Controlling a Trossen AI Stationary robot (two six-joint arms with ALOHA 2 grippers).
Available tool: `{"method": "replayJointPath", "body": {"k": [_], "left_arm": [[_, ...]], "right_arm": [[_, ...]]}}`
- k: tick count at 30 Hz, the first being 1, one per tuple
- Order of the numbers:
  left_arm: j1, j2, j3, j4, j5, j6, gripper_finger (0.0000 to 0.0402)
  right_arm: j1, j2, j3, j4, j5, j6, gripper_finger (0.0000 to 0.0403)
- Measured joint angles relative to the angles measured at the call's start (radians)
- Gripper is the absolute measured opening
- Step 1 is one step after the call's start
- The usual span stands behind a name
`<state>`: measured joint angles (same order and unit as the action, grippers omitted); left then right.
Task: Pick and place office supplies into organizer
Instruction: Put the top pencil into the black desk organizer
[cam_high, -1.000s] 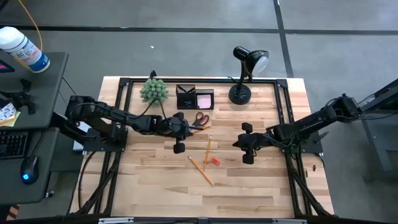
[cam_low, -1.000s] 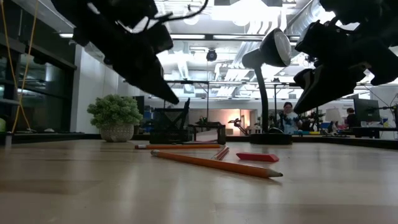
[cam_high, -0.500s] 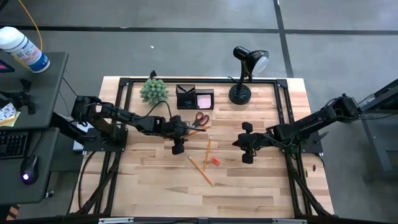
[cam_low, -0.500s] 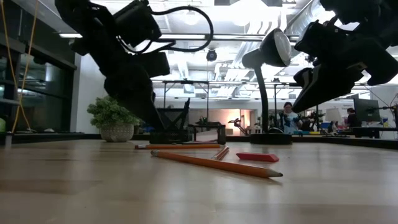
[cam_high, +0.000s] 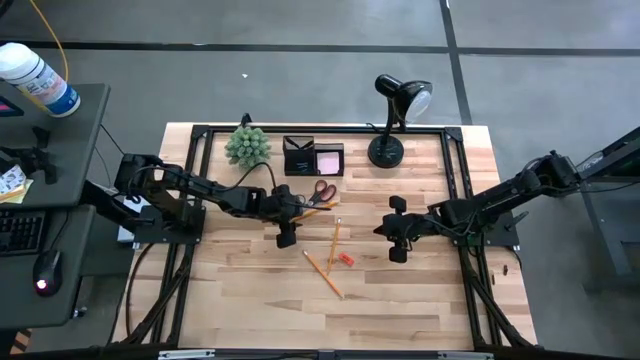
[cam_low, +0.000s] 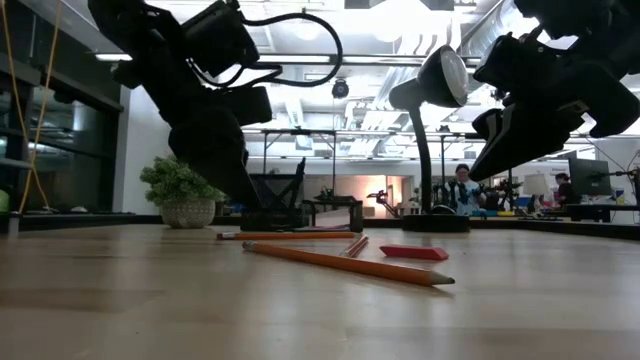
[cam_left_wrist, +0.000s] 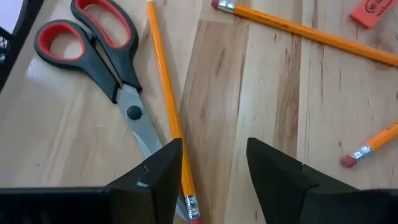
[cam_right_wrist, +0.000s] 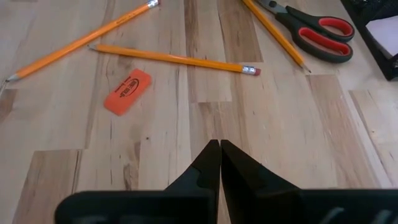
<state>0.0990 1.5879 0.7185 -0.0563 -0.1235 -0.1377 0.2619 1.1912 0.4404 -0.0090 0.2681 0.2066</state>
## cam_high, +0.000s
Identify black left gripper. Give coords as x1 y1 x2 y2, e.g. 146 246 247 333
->
234 183 311 250

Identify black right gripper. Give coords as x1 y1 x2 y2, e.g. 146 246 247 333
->
373 195 444 265

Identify scissors with red-black handles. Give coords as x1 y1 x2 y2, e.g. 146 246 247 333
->
299 179 339 209

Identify yellow pencil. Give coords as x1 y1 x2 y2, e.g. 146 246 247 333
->
301 249 345 300
327 217 343 274
289 201 340 224

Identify black mesh desk organizer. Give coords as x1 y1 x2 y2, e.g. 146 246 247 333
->
282 134 346 178

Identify pink sticky note pad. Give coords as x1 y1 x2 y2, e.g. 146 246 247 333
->
316 151 341 175

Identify black desk lamp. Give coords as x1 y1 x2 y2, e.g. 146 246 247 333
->
367 73 435 170

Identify green plant in white pot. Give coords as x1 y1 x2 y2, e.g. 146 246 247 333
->
223 124 273 170

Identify black metal stand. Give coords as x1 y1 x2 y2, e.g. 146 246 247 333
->
551 125 640 291

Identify black side desk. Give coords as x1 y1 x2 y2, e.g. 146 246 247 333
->
0 82 112 331

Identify black computer mouse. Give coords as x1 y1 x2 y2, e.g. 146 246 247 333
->
32 248 65 298

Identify yellow sticky notes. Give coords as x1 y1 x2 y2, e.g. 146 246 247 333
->
0 178 35 205

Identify black keyboard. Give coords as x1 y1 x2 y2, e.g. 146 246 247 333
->
0 208 47 257

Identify white sticker sheet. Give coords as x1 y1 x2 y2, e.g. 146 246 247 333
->
0 164 27 197

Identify white wipes canister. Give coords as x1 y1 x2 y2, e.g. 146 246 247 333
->
0 42 81 119

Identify black tablet pink screen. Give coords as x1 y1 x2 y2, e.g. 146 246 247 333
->
0 97 25 119

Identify black aluminium table frame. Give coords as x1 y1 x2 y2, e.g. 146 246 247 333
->
107 123 539 360

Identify silver metal bracket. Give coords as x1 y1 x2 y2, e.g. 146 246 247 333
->
157 349 216 360
437 350 495 360

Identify black clamp mount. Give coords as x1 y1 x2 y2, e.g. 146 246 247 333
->
0 127 57 186

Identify yellow cable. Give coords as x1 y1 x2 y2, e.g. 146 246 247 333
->
27 0 70 84

